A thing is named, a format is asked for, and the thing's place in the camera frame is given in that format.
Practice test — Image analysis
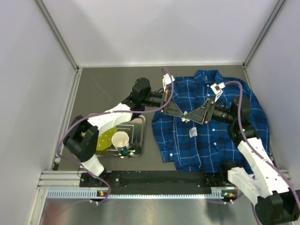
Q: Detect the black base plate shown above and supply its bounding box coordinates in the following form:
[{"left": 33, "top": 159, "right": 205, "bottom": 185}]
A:
[{"left": 79, "top": 170, "right": 237, "bottom": 188}]

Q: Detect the green dotted plate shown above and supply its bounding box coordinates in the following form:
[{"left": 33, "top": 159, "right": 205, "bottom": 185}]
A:
[{"left": 96, "top": 127, "right": 118, "bottom": 151}]

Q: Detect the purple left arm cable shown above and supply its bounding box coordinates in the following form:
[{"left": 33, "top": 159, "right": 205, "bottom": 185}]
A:
[{"left": 56, "top": 67, "right": 175, "bottom": 209}]

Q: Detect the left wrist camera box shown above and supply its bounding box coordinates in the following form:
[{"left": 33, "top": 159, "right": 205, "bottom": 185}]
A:
[{"left": 162, "top": 74, "right": 175, "bottom": 90}]

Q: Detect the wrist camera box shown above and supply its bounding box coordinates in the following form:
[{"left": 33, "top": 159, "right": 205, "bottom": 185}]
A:
[
  {"left": 210, "top": 82, "right": 225, "bottom": 102},
  {"left": 162, "top": 74, "right": 175, "bottom": 90}
]

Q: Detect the white paper cup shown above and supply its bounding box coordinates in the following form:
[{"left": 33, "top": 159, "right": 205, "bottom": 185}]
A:
[{"left": 112, "top": 131, "right": 129, "bottom": 152}]

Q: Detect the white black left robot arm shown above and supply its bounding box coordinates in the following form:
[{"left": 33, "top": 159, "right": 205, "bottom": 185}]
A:
[{"left": 63, "top": 74, "right": 184, "bottom": 177}]

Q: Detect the blue plaid shirt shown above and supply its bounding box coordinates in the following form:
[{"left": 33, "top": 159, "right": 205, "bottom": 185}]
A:
[{"left": 151, "top": 69, "right": 270, "bottom": 174}]

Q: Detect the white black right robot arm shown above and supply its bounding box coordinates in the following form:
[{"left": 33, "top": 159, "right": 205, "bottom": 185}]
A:
[{"left": 185, "top": 97, "right": 300, "bottom": 225}]

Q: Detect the white slotted cable duct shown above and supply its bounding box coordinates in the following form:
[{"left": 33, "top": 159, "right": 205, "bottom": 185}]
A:
[{"left": 46, "top": 187, "right": 236, "bottom": 200}]

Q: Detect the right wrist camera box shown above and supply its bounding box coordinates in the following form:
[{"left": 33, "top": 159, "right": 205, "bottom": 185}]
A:
[{"left": 210, "top": 82, "right": 225, "bottom": 102}]

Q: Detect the aluminium front frame rail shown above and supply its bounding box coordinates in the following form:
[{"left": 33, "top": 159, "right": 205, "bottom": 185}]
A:
[{"left": 37, "top": 170, "right": 295, "bottom": 190}]

